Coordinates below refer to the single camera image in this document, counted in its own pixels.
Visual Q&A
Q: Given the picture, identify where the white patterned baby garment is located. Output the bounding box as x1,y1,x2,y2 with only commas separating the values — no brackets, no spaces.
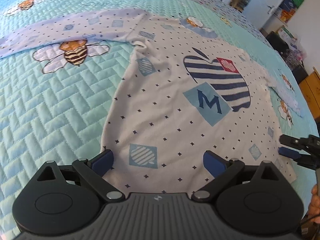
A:
1,9,297,194

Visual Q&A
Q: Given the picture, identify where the black chair with clothes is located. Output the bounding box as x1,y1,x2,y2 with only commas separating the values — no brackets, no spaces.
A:
266,31,308,84

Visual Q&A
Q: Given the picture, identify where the right hand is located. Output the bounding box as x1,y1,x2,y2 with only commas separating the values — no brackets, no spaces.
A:
308,185,320,224

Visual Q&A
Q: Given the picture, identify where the wooden desk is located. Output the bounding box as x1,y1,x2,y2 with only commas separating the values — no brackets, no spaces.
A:
299,67,320,122

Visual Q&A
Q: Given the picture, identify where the mint green bee quilt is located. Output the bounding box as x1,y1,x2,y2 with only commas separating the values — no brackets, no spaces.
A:
1,0,318,239

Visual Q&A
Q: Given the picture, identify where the white room door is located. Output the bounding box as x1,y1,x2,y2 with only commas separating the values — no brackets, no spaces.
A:
242,0,283,29

